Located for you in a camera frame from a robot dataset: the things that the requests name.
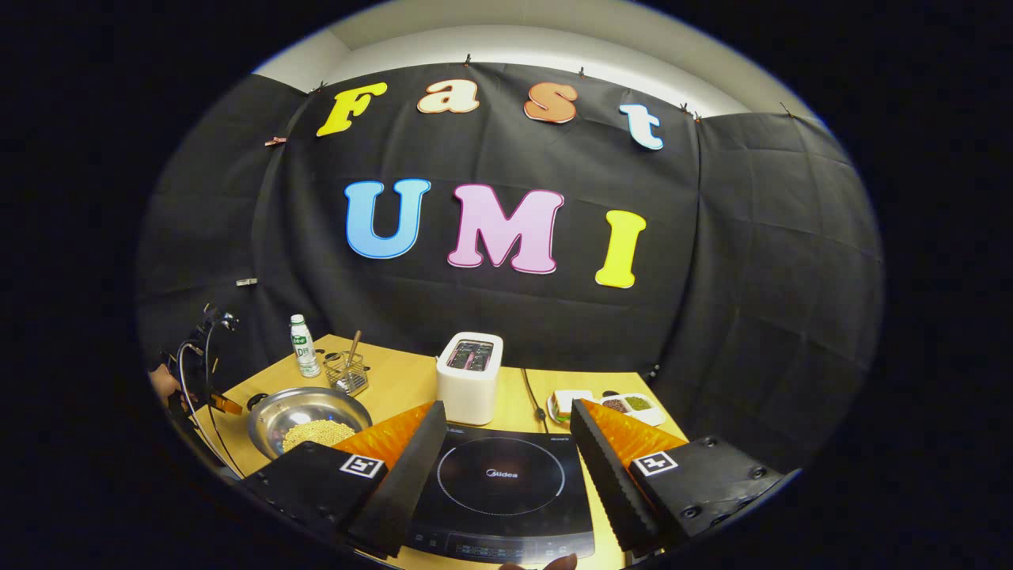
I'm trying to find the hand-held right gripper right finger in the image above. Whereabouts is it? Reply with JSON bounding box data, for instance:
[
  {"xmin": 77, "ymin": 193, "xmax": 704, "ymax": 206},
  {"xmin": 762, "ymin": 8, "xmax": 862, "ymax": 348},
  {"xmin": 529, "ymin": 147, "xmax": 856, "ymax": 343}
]
[{"xmin": 570, "ymin": 398, "xmax": 802, "ymax": 555}]

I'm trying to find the sandwich with lettuce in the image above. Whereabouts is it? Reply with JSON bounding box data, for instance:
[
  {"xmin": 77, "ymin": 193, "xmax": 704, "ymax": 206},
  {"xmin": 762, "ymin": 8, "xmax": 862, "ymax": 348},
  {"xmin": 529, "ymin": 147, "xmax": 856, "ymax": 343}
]
[{"xmin": 552, "ymin": 389, "xmax": 594, "ymax": 422}]

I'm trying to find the pile of yellow soybeans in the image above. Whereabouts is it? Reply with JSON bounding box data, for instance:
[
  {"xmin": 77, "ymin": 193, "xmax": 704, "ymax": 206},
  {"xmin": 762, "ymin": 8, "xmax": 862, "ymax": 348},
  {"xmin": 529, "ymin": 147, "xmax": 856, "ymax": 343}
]
[{"xmin": 283, "ymin": 420, "xmax": 357, "ymax": 454}]

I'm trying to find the wire mesh utensil basket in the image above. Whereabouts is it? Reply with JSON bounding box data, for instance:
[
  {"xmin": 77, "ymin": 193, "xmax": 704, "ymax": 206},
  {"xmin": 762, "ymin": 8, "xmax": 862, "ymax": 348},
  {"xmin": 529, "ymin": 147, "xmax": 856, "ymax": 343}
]
[{"xmin": 324, "ymin": 351, "xmax": 370, "ymax": 397}]

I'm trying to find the white toaster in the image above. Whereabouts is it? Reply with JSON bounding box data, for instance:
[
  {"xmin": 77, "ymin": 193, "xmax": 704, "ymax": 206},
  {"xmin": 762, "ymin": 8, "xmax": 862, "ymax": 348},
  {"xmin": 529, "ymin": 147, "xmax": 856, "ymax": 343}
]
[{"xmin": 436, "ymin": 332, "xmax": 504, "ymax": 426}]

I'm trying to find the white bottle with green label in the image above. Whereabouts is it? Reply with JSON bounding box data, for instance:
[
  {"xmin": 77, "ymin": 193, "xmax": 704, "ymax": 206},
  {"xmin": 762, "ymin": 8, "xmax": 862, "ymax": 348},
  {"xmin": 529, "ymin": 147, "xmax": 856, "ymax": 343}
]
[{"xmin": 290, "ymin": 314, "xmax": 321, "ymax": 378}]

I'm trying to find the silver pot with black handles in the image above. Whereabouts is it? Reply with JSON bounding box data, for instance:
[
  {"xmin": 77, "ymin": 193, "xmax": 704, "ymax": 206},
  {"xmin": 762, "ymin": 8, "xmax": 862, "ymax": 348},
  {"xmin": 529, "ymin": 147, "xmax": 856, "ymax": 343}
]
[{"xmin": 247, "ymin": 386, "xmax": 374, "ymax": 462}]

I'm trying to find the black power cable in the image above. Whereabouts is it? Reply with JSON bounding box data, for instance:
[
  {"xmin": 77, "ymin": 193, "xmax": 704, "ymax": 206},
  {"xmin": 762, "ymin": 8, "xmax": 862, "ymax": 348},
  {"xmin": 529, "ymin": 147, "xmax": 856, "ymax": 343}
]
[{"xmin": 521, "ymin": 367, "xmax": 548, "ymax": 432}]

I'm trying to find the black induction cooktop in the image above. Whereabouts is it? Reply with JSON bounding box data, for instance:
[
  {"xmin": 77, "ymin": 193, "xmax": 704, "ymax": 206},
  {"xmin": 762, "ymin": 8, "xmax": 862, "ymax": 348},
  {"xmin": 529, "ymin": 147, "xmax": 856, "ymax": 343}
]
[{"xmin": 408, "ymin": 424, "xmax": 596, "ymax": 564}]

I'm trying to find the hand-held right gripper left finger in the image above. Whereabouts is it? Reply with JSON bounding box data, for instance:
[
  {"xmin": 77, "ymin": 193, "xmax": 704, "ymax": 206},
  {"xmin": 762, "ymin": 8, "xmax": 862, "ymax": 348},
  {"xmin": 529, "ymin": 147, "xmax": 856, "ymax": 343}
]
[{"xmin": 237, "ymin": 400, "xmax": 450, "ymax": 559}]

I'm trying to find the white divided tray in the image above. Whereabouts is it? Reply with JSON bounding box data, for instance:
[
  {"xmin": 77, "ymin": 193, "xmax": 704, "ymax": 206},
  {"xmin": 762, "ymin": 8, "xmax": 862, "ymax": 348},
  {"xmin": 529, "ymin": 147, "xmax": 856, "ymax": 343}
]
[{"xmin": 599, "ymin": 393, "xmax": 666, "ymax": 427}]

